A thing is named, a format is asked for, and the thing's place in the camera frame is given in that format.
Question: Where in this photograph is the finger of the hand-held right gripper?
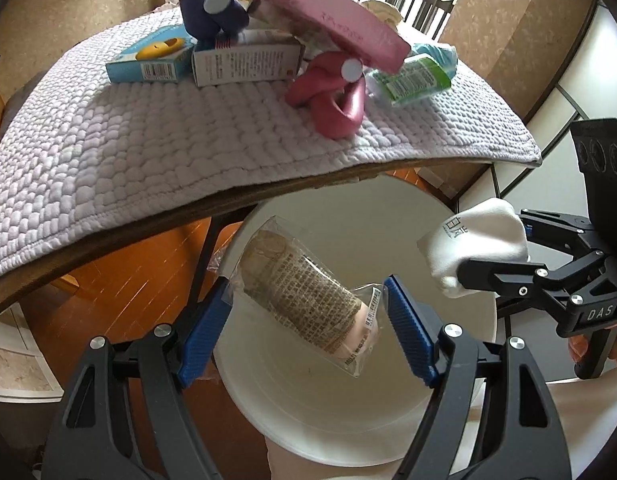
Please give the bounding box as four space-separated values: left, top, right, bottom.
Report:
518 207 599 261
457 247 614 321

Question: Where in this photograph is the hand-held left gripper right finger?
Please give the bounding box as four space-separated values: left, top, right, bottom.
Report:
383 275 574 480

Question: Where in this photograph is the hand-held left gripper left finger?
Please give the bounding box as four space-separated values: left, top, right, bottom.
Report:
43 277 234 480

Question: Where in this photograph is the white sock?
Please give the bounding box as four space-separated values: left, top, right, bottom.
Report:
417 197 531 297

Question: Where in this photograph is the clear beige packet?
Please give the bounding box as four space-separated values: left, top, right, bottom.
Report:
216 215 389 378

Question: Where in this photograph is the white plastic bucket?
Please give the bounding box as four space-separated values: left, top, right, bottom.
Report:
213 175 499 466

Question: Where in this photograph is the green label plastic packet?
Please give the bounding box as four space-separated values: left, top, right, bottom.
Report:
365 52 456 108

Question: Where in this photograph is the light blue packet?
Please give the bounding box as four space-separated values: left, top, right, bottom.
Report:
411 41 459 76

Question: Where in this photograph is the pink knotted tube toy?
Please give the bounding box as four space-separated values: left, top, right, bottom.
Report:
286 50 366 141

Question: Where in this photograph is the pink box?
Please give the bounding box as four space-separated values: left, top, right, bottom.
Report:
256 0 411 71

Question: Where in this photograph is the navy knotted tube toy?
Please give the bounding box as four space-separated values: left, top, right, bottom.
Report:
180 0 250 41

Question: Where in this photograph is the black table leg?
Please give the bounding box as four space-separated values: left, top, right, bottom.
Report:
186 210 229 321

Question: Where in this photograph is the lilac knitted mat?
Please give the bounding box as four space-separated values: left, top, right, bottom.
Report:
0 5 543 281

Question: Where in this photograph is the white cardboard box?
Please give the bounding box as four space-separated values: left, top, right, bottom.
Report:
191 30 308 87

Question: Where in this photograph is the blue box with yellow print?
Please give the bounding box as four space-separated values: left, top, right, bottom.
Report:
106 27 196 85

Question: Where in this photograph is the beige crumpled cloth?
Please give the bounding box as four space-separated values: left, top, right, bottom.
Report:
361 0 404 28

